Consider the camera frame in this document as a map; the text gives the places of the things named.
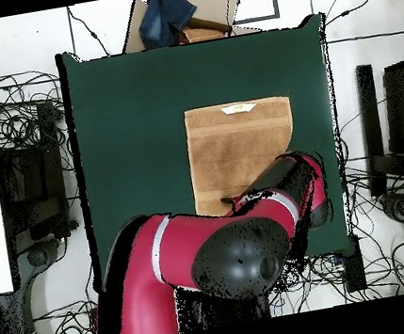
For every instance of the tan terry towel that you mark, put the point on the tan terry towel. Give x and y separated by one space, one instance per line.
236 142

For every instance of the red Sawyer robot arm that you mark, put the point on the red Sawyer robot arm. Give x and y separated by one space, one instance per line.
184 246

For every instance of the dark green table cloth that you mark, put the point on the dark green table cloth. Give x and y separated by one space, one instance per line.
131 110

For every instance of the blue denim jeans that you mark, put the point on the blue denim jeans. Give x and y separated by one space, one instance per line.
165 16

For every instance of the brown cardboard box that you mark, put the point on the brown cardboard box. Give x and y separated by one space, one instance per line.
208 1

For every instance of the black metal frame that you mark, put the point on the black metal frame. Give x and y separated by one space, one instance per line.
370 108
49 143

